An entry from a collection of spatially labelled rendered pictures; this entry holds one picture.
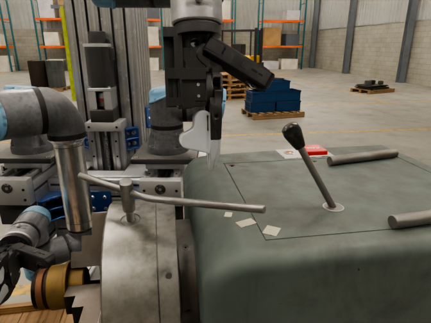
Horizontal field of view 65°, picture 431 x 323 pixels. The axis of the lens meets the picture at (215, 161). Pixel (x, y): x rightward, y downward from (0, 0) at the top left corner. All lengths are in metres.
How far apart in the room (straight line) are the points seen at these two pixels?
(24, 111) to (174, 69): 0.49
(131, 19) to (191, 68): 0.89
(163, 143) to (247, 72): 0.72
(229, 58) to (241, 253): 0.28
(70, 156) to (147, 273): 0.48
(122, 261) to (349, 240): 0.36
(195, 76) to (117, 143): 0.88
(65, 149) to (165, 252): 0.47
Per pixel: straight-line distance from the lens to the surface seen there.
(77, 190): 1.00
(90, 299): 0.69
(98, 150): 1.39
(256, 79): 0.52
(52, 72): 13.13
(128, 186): 0.57
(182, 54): 0.51
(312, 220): 0.59
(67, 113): 0.93
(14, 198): 1.30
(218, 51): 0.51
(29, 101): 0.91
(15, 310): 1.06
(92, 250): 0.74
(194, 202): 0.52
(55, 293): 0.73
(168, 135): 1.19
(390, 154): 0.96
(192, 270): 0.64
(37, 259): 0.85
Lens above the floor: 1.53
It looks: 19 degrees down
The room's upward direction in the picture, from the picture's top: straight up
